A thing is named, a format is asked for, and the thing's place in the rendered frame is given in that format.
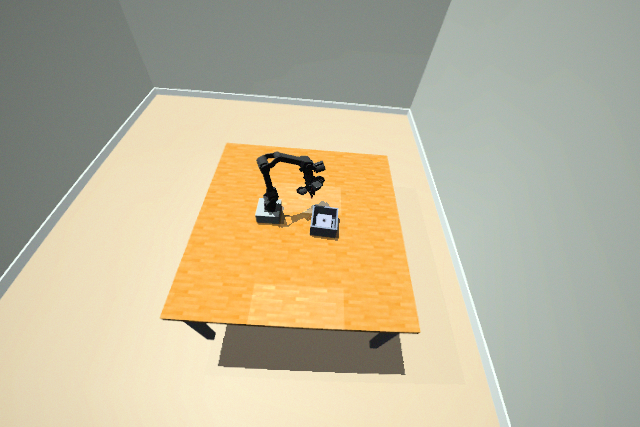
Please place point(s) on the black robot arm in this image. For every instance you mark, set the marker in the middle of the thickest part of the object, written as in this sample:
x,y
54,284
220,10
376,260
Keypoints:
x,y
307,166

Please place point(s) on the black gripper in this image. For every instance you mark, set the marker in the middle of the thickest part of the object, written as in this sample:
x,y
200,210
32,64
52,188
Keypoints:
x,y
303,190

